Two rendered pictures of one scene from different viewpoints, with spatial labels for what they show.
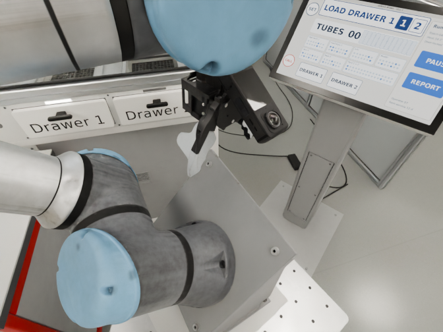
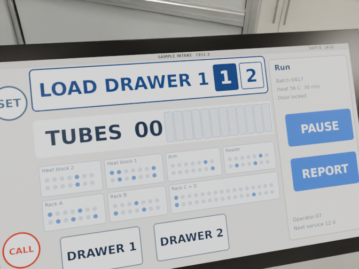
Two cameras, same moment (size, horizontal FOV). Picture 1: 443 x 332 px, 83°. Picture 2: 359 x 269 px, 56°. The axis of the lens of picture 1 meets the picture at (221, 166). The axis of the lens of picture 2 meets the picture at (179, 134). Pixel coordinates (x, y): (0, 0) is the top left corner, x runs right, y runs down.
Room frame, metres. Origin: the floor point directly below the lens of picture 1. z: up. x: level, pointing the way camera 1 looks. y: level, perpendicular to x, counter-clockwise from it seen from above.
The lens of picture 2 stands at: (0.56, -0.17, 1.36)
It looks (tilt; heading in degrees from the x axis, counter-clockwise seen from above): 37 degrees down; 309
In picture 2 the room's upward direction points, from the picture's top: 2 degrees clockwise
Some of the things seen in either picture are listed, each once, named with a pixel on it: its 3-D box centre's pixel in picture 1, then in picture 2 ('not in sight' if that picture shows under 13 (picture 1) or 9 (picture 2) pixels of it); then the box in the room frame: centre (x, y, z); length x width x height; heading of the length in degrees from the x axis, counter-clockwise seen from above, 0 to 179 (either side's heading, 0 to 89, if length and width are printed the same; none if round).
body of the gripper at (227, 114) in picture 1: (218, 82); not in sight; (0.34, 0.00, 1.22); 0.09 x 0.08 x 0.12; 45
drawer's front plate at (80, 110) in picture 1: (66, 118); not in sight; (0.70, 0.54, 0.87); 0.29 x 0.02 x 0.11; 103
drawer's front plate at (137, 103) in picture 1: (158, 106); not in sight; (0.77, 0.23, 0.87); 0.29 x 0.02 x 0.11; 103
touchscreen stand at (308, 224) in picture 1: (315, 172); not in sight; (0.76, -0.44, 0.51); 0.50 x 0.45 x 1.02; 142
